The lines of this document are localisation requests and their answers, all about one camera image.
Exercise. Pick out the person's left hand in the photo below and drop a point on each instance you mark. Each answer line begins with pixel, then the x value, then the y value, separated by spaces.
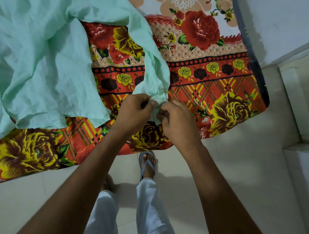
pixel 131 115

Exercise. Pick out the person's right hand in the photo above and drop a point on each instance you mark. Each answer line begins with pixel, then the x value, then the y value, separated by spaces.
pixel 179 127

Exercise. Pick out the mint green shirt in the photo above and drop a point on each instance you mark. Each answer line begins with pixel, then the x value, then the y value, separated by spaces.
pixel 48 72

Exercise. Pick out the person's right forearm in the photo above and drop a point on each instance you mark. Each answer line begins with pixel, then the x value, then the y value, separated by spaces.
pixel 217 195

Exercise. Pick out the person's left forearm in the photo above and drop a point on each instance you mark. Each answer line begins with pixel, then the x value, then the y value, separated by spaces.
pixel 74 188

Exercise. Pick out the right blue flip-flop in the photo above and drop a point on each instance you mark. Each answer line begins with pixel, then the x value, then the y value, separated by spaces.
pixel 142 166

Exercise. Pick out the red floral bedsheet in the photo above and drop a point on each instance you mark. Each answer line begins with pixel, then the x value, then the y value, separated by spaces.
pixel 205 72

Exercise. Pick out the light blue jeans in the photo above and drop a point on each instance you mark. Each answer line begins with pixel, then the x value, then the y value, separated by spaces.
pixel 149 212

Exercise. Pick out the dark mattress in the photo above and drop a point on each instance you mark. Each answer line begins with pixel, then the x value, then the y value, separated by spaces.
pixel 253 60

